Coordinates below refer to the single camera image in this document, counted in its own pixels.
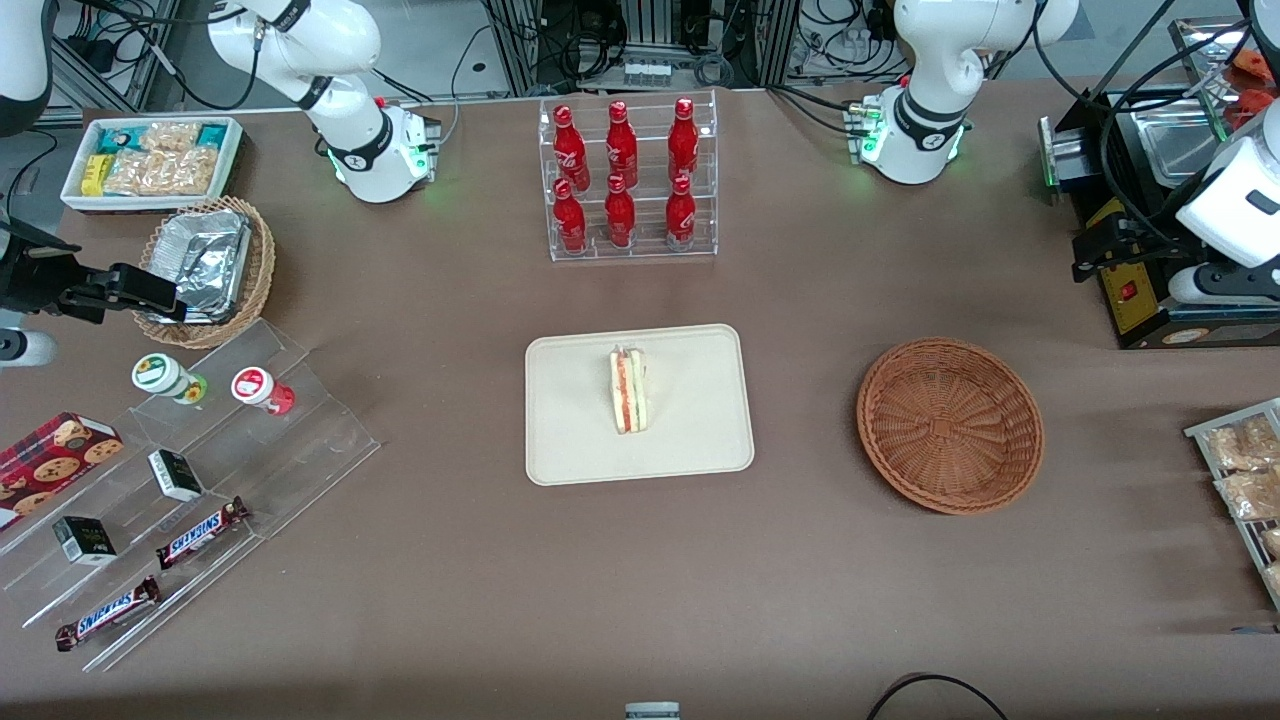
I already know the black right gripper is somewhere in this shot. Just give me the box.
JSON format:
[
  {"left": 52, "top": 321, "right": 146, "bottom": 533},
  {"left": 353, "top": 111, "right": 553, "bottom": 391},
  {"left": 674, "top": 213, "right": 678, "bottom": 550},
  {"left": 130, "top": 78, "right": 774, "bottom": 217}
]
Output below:
[{"left": 0, "top": 218, "right": 188, "bottom": 324}]

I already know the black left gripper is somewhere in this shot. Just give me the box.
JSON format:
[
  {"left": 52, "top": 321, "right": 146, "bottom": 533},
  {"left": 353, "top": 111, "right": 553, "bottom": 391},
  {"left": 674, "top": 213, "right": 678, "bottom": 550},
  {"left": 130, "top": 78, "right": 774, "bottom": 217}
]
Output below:
[{"left": 1071, "top": 216, "right": 1193, "bottom": 286}]

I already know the triangular sandwich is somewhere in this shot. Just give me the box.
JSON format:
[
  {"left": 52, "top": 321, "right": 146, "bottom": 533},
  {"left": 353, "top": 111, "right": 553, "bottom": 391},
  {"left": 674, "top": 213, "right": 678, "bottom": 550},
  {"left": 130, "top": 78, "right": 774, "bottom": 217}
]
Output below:
[{"left": 608, "top": 343, "right": 651, "bottom": 436}]

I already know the light tan wicker basket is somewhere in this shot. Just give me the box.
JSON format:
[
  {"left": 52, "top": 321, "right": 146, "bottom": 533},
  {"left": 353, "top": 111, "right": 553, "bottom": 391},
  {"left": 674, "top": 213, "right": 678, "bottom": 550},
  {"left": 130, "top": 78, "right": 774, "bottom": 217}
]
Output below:
[{"left": 133, "top": 195, "right": 276, "bottom": 351}]

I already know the tray of packaged pastries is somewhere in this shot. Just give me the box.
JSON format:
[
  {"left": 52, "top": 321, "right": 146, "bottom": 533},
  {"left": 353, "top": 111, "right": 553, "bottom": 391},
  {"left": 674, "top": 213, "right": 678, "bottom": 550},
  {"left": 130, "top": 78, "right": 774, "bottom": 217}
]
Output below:
[{"left": 1184, "top": 398, "right": 1280, "bottom": 612}]

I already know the brown round wicker basket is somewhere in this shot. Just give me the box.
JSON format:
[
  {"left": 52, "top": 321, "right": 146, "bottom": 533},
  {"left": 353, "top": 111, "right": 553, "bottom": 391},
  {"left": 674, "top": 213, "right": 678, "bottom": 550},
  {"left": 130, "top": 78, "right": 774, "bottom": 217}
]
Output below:
[{"left": 856, "top": 338, "right": 1045, "bottom": 516}]

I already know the beige rectangular tray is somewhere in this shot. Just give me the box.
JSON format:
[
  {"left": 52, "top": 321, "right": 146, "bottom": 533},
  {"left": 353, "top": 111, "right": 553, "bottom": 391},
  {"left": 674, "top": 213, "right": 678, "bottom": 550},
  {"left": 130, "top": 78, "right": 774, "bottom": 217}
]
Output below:
[{"left": 525, "top": 323, "right": 755, "bottom": 487}]

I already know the black food warmer appliance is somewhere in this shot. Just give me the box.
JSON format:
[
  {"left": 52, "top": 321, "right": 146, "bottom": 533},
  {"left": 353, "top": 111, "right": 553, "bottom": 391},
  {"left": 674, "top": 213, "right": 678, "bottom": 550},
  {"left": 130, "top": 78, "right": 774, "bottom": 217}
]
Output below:
[{"left": 1040, "top": 85, "right": 1280, "bottom": 351}]

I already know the aluminium foil container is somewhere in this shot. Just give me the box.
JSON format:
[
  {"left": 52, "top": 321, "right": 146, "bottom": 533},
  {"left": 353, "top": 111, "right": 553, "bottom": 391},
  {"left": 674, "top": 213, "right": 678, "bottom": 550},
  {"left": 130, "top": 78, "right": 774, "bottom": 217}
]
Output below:
[{"left": 150, "top": 208, "right": 252, "bottom": 324}]

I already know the green-lid white cup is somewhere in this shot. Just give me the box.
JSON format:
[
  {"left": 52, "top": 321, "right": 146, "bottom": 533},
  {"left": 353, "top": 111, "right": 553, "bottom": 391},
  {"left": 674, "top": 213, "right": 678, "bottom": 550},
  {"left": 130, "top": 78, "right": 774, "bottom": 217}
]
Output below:
[{"left": 131, "top": 353, "right": 209, "bottom": 406}]

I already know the grey box with green light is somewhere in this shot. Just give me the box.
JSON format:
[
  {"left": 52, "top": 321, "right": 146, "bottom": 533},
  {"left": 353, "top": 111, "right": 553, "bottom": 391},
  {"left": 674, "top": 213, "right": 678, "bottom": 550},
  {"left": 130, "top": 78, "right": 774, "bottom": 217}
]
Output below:
[{"left": 1038, "top": 112, "right": 1101, "bottom": 193}]

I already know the large clear cracker bag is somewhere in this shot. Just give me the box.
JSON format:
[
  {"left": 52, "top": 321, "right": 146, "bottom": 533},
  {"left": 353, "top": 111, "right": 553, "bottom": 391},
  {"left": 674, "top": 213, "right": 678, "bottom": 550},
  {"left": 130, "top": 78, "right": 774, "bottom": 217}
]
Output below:
[{"left": 104, "top": 147, "right": 218, "bottom": 197}]

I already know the red-lid white cup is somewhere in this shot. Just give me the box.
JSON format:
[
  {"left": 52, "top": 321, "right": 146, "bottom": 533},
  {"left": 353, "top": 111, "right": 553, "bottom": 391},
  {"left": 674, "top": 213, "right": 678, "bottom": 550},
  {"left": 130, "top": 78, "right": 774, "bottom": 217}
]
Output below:
[{"left": 231, "top": 366, "right": 296, "bottom": 417}]

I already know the steel warmer pan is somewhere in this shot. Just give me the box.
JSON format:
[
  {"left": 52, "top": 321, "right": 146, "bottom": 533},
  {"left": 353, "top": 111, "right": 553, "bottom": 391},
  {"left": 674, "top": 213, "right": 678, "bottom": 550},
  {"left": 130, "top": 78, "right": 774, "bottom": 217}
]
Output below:
[{"left": 1138, "top": 108, "right": 1219, "bottom": 188}]

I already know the small clear cracker bag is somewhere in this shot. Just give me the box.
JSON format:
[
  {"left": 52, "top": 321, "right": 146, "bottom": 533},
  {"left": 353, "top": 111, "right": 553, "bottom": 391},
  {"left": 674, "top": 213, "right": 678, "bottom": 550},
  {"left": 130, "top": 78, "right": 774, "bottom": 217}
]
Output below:
[{"left": 140, "top": 120, "right": 202, "bottom": 153}]

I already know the white plastic snack bin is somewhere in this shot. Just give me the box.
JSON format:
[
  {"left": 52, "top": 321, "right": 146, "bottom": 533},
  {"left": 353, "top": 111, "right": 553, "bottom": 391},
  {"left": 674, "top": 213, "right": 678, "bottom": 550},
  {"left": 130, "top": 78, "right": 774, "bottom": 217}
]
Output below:
[{"left": 60, "top": 116, "right": 244, "bottom": 213}]

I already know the small black box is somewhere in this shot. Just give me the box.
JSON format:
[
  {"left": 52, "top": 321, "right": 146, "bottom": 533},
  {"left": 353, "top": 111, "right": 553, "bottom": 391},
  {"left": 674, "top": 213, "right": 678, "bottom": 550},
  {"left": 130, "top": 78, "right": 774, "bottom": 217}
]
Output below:
[
  {"left": 52, "top": 516, "right": 118, "bottom": 567},
  {"left": 148, "top": 449, "right": 205, "bottom": 503}
]

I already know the red cookie box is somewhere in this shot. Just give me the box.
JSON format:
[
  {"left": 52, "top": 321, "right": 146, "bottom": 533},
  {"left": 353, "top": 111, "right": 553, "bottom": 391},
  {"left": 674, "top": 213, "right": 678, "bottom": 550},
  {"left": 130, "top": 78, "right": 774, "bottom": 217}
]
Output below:
[{"left": 0, "top": 411, "right": 126, "bottom": 532}]

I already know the clear acrylic step display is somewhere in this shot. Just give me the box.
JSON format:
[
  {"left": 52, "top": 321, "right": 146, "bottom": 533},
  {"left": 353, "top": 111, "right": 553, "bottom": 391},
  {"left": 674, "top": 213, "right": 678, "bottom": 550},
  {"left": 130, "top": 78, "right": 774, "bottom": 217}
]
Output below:
[{"left": 0, "top": 318, "right": 382, "bottom": 673}]

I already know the glass warmer display shelf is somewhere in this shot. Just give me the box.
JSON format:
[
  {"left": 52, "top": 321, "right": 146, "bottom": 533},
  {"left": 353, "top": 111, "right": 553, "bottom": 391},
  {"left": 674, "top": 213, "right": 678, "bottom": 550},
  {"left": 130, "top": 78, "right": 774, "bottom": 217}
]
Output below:
[{"left": 1168, "top": 18, "right": 1280, "bottom": 141}]

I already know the Snickers chocolate bar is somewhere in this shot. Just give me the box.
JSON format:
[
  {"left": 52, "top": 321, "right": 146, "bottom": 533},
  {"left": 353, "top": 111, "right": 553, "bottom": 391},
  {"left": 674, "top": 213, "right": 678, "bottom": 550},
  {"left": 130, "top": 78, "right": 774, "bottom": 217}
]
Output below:
[
  {"left": 155, "top": 497, "right": 251, "bottom": 571},
  {"left": 55, "top": 575, "right": 163, "bottom": 652}
]

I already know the red cola bottle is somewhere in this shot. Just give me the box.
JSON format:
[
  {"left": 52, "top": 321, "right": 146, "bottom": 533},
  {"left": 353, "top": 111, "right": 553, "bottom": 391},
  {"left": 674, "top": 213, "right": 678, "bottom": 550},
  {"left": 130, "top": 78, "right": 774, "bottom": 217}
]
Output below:
[
  {"left": 665, "top": 174, "right": 697, "bottom": 251},
  {"left": 605, "top": 174, "right": 637, "bottom": 249},
  {"left": 668, "top": 97, "right": 700, "bottom": 181},
  {"left": 553, "top": 178, "right": 588, "bottom": 254},
  {"left": 606, "top": 100, "right": 639, "bottom": 189},
  {"left": 553, "top": 104, "right": 591, "bottom": 191}
]

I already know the clear acrylic bottle rack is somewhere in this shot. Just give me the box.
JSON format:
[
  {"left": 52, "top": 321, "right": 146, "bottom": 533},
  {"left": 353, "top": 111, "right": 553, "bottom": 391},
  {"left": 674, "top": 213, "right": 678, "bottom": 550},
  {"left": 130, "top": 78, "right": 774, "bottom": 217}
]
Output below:
[{"left": 538, "top": 90, "right": 719, "bottom": 263}]

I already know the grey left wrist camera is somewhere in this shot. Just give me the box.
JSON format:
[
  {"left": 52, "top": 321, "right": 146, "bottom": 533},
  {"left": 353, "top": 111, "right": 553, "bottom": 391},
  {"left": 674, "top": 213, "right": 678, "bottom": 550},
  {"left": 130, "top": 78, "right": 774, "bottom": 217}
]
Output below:
[{"left": 1167, "top": 262, "right": 1280, "bottom": 307}]

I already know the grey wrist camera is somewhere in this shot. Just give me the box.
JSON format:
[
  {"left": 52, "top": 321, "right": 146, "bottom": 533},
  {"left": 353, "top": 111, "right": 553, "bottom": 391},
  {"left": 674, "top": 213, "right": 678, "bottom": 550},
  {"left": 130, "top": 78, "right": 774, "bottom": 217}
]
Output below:
[
  {"left": 1167, "top": 262, "right": 1280, "bottom": 307},
  {"left": 0, "top": 330, "right": 58, "bottom": 368}
]

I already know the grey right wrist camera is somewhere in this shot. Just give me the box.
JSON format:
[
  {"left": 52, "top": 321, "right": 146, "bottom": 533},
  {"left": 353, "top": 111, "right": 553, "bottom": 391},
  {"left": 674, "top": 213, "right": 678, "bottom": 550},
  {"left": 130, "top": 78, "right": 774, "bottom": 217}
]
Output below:
[{"left": 0, "top": 330, "right": 58, "bottom": 368}]

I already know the aluminium equipment frame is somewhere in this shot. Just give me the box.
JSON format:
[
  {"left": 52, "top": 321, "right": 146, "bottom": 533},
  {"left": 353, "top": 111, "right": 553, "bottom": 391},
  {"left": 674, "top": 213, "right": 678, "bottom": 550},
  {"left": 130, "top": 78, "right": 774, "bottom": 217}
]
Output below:
[{"left": 484, "top": 0, "right": 803, "bottom": 97}]

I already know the black looped cable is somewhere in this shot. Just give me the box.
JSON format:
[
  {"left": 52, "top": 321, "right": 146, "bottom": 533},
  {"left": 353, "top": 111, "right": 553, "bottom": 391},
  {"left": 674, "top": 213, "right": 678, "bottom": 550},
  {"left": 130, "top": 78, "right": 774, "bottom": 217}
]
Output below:
[{"left": 865, "top": 673, "right": 1011, "bottom": 720}]

